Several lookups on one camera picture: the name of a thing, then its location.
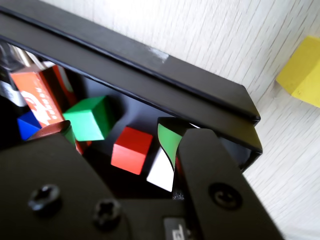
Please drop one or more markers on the black gripper green-taped finger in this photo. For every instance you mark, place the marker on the black gripper green-taped finger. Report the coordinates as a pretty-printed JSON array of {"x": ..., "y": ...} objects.
[{"x": 215, "y": 180}]

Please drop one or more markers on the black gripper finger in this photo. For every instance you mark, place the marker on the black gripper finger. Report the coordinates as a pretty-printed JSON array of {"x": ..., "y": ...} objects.
[{"x": 50, "y": 180}]

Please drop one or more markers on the green wooden cube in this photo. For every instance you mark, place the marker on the green wooden cube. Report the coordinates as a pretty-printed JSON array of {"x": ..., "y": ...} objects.
[{"x": 87, "y": 120}]

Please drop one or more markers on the red wooden cube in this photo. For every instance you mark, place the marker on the red wooden cube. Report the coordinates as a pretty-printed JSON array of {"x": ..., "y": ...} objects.
[{"x": 130, "y": 152}]

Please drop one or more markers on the yellow wooden cube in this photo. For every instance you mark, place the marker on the yellow wooden cube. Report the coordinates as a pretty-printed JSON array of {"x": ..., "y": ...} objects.
[{"x": 302, "y": 75}]

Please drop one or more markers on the black cardboard box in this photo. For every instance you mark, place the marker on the black cardboard box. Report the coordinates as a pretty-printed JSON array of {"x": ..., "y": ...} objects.
[{"x": 125, "y": 65}]

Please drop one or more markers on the white rectangular block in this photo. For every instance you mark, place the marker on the white rectangular block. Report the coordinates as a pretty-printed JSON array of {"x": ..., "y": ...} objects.
[{"x": 160, "y": 172}]

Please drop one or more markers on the blue wooden cube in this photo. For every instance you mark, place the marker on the blue wooden cube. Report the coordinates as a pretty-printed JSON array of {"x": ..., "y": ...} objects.
[{"x": 27, "y": 125}]

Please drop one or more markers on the orange paper carton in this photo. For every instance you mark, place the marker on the orange paper carton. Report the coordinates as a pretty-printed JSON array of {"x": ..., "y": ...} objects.
[{"x": 37, "y": 95}]

